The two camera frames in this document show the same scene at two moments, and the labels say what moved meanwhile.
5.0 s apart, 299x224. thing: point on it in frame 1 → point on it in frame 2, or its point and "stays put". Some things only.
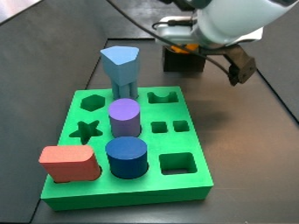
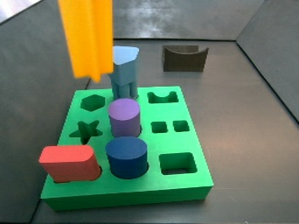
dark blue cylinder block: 127,157 stays put
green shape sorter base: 178,176 stays put
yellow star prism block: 191,46 → 88,24
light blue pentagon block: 120,66 stays put
